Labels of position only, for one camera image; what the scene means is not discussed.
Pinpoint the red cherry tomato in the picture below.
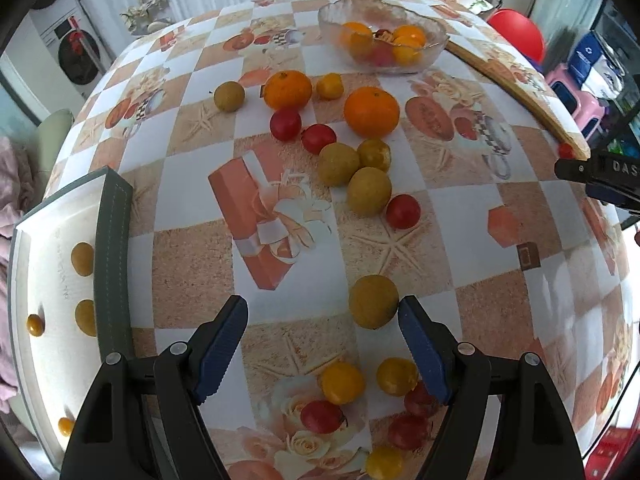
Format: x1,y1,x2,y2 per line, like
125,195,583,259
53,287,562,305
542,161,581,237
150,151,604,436
299,400,346,434

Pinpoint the yellow tomato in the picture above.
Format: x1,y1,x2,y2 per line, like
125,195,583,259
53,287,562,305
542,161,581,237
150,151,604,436
319,362,367,405

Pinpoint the small red tomato by board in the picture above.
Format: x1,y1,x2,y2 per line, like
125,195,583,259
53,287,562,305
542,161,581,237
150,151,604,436
558,143,575,159

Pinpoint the pink plastic stool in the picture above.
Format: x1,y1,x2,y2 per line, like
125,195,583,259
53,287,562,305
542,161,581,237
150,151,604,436
544,63,608,140

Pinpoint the long wooden board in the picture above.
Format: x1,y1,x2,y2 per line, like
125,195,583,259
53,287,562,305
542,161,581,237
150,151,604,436
446,42,590,160

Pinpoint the white tray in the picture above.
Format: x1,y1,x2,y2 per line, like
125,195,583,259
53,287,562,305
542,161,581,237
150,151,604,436
8,167,132,469

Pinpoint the red round chair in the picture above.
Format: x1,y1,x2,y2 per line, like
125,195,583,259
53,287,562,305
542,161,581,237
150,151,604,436
487,9,546,65

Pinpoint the green-brown round fruit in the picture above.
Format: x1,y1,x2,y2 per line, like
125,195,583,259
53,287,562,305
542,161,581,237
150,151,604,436
349,274,399,330

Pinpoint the large orange right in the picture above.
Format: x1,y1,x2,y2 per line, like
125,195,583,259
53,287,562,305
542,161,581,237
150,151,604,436
343,87,400,139

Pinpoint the large orange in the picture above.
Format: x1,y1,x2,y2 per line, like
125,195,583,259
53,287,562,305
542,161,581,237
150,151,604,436
343,87,400,139
260,70,314,110

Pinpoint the checkered printed tablecloth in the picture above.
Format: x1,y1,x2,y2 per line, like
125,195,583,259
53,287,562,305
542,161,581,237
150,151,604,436
48,0,639,479

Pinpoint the pink blanket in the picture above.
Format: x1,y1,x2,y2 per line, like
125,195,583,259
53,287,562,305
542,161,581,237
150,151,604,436
0,136,23,414

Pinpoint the glass fruit bowl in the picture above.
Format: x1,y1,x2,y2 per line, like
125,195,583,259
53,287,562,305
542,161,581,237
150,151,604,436
318,0,449,75

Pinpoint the green cushion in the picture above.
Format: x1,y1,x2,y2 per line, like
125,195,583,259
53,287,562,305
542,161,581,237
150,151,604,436
34,108,74,174

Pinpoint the large orange left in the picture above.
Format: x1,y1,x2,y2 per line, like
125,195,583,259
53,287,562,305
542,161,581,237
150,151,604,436
260,70,314,110

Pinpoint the white washing machine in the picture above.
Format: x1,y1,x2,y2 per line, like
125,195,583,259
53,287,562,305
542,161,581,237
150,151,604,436
29,0,113,100

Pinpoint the white flower ornament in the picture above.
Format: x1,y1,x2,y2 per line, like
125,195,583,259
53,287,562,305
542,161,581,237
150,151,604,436
119,0,175,37

